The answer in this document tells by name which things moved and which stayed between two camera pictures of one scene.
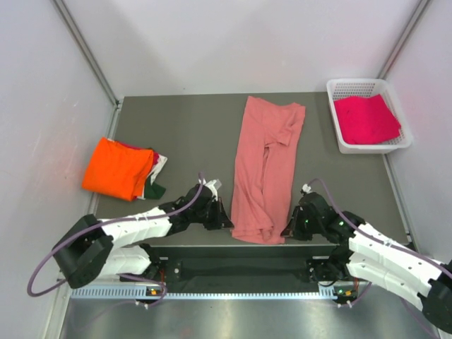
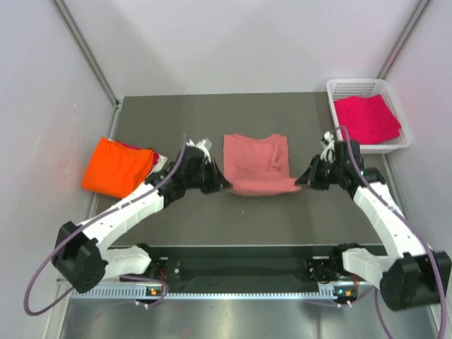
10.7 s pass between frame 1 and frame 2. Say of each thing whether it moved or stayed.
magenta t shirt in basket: stayed
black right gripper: moved
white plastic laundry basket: stayed
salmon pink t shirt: moved
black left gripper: moved
